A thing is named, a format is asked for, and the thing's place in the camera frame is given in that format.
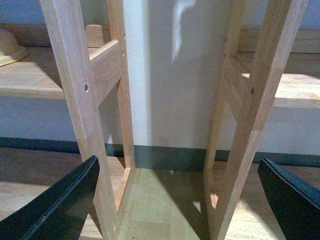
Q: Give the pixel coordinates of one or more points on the wooden shelf unit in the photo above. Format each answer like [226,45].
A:
[277,66]
[55,92]

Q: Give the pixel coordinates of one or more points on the right wooden shelf unit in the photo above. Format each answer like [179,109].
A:
[277,66]

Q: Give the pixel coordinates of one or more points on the beige hat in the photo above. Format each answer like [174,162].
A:
[10,50]

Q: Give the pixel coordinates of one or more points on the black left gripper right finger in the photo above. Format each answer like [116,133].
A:
[294,202]

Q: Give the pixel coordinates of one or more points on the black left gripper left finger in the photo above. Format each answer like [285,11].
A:
[60,212]

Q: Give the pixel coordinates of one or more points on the left wooden shelf unit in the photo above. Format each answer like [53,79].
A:
[55,92]

